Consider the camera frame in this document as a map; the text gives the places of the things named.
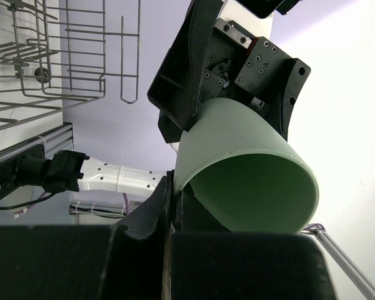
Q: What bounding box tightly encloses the aluminium extrusion rail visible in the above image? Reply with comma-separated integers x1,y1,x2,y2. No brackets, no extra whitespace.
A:
0,122,74,163

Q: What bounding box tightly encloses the grey wire dish rack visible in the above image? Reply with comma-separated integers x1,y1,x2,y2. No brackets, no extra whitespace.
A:
0,1,141,131

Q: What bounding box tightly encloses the green plastic cup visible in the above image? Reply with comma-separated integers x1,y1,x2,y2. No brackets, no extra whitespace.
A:
174,97,319,233

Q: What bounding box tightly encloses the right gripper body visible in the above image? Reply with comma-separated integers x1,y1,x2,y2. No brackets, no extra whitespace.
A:
202,18,293,117

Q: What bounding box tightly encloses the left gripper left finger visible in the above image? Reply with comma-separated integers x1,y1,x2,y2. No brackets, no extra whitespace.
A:
0,175,173,299

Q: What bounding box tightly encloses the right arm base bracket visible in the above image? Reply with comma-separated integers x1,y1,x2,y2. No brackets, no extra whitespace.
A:
0,144,48,200

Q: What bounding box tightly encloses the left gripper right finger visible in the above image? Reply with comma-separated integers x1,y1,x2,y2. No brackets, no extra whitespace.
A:
170,188,337,299

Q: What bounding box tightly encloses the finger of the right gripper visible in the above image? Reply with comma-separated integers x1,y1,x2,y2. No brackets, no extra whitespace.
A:
262,58,311,140
147,1,223,144

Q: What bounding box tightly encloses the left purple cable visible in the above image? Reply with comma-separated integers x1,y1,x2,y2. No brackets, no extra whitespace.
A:
301,222,326,234

